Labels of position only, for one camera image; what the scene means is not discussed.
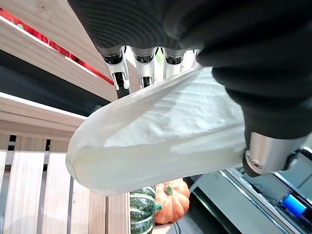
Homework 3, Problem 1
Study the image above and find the green striped squash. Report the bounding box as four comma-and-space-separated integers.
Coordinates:
129, 185, 163, 234

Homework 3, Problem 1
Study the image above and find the white napa cabbage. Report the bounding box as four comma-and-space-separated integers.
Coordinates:
65, 65, 247, 195

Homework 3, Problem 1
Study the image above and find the small blue lit screen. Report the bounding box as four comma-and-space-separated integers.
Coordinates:
279, 192, 307, 216

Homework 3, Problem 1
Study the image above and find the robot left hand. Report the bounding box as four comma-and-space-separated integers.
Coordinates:
67, 0, 312, 178

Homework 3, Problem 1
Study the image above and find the orange pumpkin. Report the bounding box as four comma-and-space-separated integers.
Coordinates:
154, 178, 191, 225

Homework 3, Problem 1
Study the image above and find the wooden shelf with red strip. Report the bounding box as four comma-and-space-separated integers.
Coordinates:
0, 0, 142, 103

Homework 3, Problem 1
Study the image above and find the wooden slatted crate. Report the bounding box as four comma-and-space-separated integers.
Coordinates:
0, 91, 131, 234

